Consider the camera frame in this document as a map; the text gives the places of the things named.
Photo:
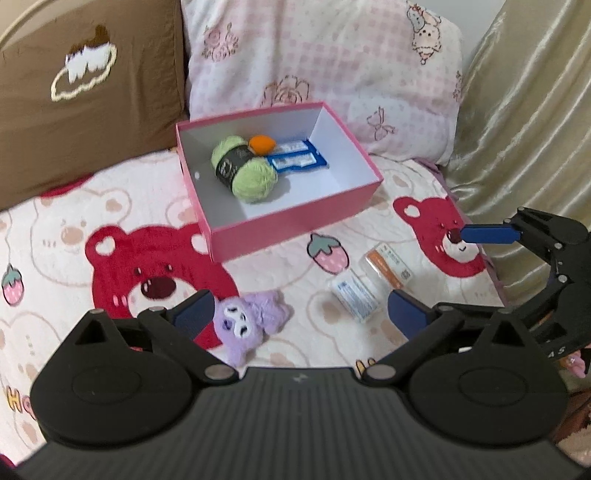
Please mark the green yarn ball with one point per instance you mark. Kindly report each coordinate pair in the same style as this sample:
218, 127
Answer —
254, 182

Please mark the pink cardboard box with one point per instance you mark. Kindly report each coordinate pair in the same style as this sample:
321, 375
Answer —
341, 175

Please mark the purple plush toy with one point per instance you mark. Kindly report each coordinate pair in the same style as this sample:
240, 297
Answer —
249, 318

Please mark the orange and white packet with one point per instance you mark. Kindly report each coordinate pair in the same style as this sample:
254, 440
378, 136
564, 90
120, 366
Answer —
388, 265

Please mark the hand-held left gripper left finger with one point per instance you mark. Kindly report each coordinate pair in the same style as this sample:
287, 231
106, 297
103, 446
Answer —
198, 311

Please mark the pink checked flower pillow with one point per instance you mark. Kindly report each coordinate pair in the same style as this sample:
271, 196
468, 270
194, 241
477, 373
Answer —
346, 60

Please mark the white and blue packet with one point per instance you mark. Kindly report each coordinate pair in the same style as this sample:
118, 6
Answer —
355, 295

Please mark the brown cloud pillow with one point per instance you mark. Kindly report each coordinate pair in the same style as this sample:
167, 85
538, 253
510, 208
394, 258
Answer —
115, 115

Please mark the blue wet wipes packet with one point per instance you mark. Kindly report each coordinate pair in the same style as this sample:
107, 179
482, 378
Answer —
288, 146
298, 161

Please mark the bear printed blanket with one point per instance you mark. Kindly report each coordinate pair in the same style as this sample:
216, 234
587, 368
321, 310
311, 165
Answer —
69, 221

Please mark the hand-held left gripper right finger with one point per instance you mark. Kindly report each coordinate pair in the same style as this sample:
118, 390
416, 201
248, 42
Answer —
406, 316

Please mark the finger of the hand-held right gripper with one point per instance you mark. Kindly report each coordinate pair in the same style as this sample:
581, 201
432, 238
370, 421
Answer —
545, 297
489, 233

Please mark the orange yarn ball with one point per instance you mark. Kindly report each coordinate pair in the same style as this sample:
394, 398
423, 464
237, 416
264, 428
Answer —
261, 143

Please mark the gold satin cloth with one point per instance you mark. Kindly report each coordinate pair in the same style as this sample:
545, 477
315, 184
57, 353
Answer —
531, 115

